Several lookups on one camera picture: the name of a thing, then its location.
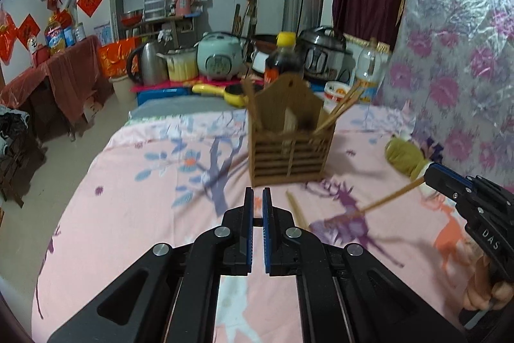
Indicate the dark wok on white cooker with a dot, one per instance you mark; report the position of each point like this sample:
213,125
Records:
262,46

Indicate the stainless steel electric kettle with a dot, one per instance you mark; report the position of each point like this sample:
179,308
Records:
145,66

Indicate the red cloth covered table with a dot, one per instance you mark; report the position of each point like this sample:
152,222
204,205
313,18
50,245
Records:
74,75

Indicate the wooden chopstick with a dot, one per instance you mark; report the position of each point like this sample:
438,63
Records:
298,215
411,186

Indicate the person's right hand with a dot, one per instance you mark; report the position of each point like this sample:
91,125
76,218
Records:
480,294

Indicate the red gift box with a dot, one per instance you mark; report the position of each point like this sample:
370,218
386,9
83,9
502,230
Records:
113,56

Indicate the red white small bowl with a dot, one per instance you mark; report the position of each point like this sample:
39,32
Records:
334,92

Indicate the pink deer print tablecloth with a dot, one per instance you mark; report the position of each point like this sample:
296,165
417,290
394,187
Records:
168,180

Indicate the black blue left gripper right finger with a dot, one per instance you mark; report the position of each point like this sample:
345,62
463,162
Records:
345,294

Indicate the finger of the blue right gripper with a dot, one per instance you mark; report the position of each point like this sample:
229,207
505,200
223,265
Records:
447,182

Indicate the olive white plush toy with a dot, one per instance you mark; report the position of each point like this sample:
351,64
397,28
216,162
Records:
406,157

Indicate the wooden slatted utensil holder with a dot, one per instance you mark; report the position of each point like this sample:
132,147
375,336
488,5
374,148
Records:
287,141

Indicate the dark soy sauce bottle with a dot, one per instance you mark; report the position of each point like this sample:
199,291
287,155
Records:
284,59

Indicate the cream pot with lid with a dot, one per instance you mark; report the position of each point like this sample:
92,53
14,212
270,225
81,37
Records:
181,64

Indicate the yellow cooking oil bottle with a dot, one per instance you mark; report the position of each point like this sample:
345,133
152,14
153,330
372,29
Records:
55,36

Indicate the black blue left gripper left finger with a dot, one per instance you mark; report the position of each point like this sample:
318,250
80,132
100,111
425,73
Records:
170,293

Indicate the black silver pressure cooker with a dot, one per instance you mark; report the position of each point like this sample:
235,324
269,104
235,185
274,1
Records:
324,54

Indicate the clear plastic bottle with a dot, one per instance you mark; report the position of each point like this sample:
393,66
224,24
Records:
370,71

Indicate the chair with grey jacket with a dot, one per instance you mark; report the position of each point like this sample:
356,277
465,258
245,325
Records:
18,143

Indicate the mint green rice cooker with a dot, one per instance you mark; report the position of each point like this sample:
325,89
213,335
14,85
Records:
220,56

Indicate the yellow small frying pan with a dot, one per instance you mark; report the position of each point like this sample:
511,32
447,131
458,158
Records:
232,94

